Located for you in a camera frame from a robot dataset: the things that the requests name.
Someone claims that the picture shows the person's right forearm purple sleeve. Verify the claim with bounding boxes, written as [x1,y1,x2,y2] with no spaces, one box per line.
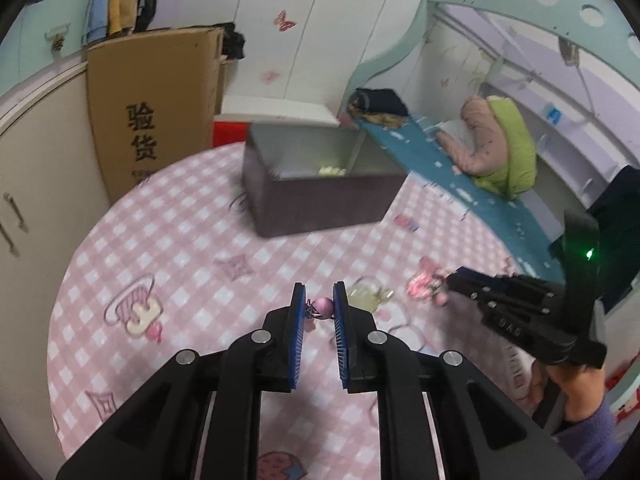
[552,399,632,480]

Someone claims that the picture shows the pink bead pendant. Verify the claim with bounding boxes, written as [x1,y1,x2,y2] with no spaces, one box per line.
[305,297,335,332]

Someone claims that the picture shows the green blanket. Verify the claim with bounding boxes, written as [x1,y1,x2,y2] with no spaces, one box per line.
[472,96,538,197]

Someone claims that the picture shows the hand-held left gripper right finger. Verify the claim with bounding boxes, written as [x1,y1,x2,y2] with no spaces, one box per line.
[333,282,587,480]

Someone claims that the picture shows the dark folded clothes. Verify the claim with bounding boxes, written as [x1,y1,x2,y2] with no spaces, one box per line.
[347,88,412,126]

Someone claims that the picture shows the pink plush pillow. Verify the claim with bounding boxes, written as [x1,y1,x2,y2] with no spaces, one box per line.
[436,97,511,177]

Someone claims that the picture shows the dark grey storage box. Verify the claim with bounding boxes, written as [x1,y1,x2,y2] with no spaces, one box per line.
[241,122,407,239]

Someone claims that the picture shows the teal cabinet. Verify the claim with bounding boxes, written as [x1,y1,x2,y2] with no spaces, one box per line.
[0,0,91,96]

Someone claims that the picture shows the pink checked tablecloth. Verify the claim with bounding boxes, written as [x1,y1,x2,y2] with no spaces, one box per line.
[47,146,566,480]

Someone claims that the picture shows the person's right hand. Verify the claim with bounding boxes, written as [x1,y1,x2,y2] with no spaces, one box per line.
[529,360,609,423]

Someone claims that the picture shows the blue printed bed sheet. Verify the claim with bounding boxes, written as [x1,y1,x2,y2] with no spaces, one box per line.
[350,110,566,286]

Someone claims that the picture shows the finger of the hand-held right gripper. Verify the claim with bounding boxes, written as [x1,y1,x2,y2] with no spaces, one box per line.
[446,267,567,307]
[476,301,577,362]

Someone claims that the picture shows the brown cardboard box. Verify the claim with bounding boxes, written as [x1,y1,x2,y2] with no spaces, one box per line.
[86,27,226,206]

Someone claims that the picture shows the white wall shelf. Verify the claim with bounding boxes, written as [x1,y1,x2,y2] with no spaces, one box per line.
[480,55,640,211]

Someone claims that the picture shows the black bag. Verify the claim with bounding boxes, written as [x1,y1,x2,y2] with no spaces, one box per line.
[214,22,247,62]

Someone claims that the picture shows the pink red bead bracelet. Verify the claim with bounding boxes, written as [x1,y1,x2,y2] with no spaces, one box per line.
[406,256,450,307]

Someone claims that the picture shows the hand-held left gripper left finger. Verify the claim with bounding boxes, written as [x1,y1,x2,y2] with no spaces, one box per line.
[55,282,307,480]

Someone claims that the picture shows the white cabinet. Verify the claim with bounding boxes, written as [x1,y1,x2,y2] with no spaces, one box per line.
[0,55,112,376]

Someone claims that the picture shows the white board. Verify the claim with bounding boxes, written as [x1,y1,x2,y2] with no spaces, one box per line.
[221,94,340,129]

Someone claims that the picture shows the red box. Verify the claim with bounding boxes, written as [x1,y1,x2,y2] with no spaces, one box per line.
[213,121,251,149]

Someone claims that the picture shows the clear yellow-green hair clip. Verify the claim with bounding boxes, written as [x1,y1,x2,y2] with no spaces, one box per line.
[346,277,396,311]

